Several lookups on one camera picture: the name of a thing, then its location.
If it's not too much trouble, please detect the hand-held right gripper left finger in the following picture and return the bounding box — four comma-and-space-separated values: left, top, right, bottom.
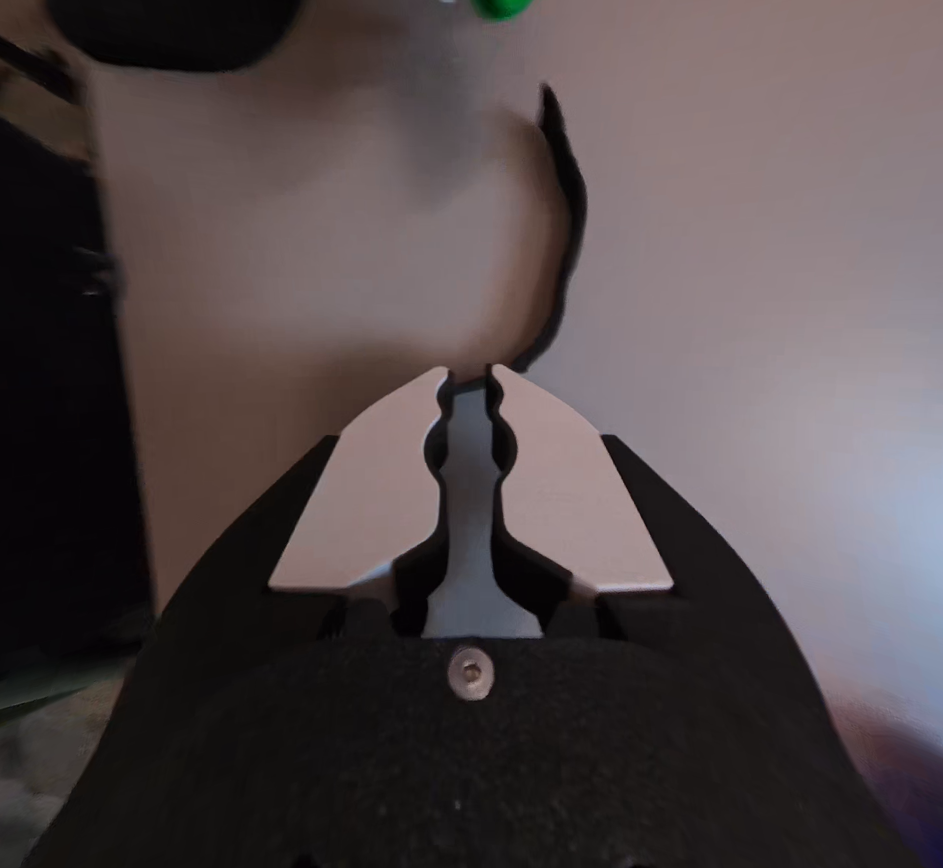
267, 364, 453, 639

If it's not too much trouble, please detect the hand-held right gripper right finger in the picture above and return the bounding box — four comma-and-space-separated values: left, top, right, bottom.
486, 362, 676, 639

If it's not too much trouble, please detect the black fabric strap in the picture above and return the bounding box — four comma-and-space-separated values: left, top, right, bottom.
514, 82, 590, 376

